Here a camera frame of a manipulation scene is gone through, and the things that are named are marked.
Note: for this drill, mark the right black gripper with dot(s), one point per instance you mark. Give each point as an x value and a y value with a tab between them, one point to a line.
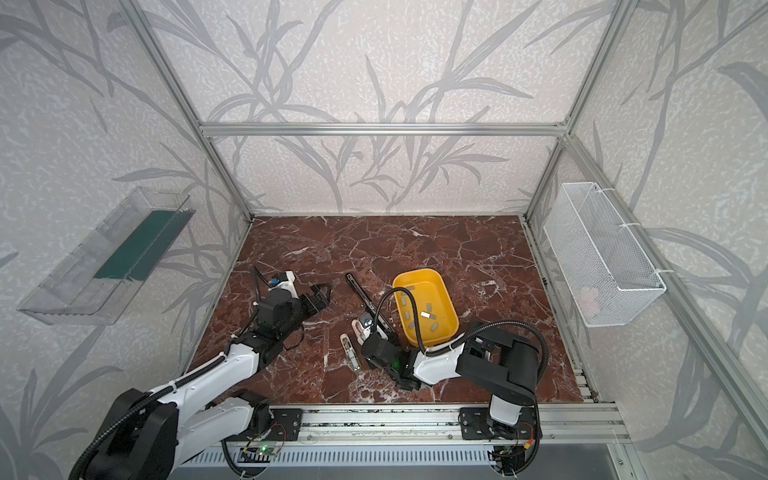
377	327

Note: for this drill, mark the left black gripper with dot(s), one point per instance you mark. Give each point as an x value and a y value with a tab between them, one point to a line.
310	298

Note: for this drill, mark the yellow plastic tray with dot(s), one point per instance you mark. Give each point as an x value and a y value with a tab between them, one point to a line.
446	314

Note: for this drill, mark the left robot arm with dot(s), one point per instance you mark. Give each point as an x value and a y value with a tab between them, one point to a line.
149	434

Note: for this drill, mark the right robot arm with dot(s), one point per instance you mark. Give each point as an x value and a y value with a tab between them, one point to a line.
508	359

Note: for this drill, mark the staple strips in tray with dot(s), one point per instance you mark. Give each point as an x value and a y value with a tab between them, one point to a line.
420	306

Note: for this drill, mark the green circuit board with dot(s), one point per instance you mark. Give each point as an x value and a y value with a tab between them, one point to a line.
258	454

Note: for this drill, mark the pink object in basket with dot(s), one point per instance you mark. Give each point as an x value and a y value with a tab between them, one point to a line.
588	302

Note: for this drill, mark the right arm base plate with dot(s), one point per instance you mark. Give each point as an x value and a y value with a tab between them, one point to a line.
476	424

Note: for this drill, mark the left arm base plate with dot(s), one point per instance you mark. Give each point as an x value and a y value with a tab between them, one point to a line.
281	424

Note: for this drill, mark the aluminium front rail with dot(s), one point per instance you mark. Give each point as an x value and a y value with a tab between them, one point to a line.
439	424

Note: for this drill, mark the clear plastic wall shelf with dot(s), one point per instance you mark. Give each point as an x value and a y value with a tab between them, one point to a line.
96	282

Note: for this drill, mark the white wire basket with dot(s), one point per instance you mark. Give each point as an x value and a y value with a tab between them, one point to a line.
595	247

